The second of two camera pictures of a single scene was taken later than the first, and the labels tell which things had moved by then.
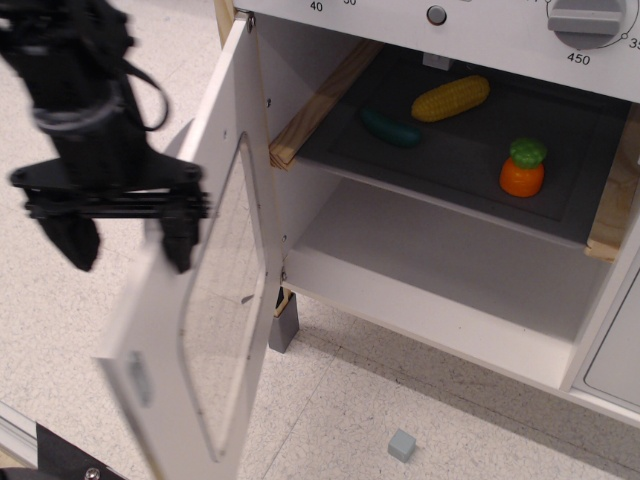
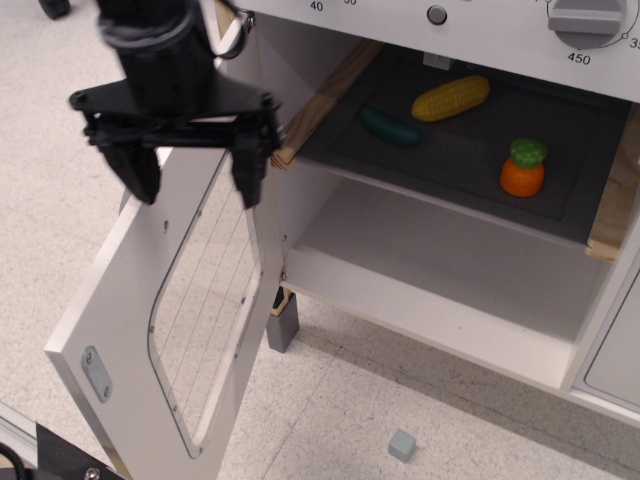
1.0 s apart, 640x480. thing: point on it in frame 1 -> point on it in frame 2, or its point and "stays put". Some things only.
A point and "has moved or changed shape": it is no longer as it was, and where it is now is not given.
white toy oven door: (192, 353) has moved or changed shape
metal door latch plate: (141, 377) -> (96, 373)
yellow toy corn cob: (450, 99) stays put
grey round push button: (436, 15) stays put
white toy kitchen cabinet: (466, 172) stays put
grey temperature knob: (586, 24) stays put
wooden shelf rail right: (619, 194) stays put
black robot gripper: (113, 174) -> (172, 96)
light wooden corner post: (226, 16) stays put
